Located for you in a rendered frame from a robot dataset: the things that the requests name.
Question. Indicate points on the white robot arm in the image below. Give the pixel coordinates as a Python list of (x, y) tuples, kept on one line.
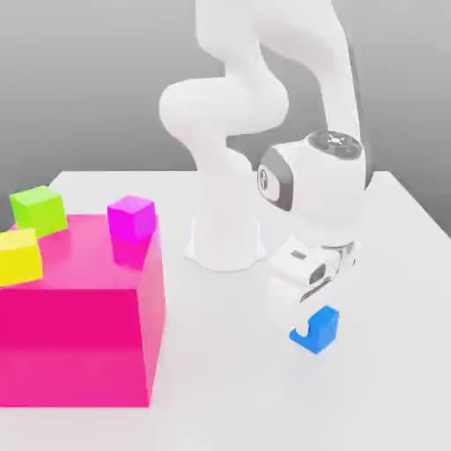
[(225, 105)]

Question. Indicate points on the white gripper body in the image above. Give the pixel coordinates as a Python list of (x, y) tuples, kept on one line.
[(287, 278)]

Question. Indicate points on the large pink box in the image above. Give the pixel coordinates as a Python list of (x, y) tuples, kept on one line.
[(70, 334)]

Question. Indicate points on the small yellow cube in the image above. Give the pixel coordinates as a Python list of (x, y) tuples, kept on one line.
[(19, 259)]

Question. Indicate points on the small magenta cube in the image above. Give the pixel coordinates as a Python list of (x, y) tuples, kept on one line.
[(131, 219)]

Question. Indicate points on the small green cube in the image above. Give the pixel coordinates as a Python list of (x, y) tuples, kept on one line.
[(38, 209)]

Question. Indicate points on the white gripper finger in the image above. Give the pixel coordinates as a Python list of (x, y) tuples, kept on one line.
[(303, 326)]

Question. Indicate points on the small blue cube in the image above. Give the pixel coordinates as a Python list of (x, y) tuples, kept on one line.
[(322, 329)]

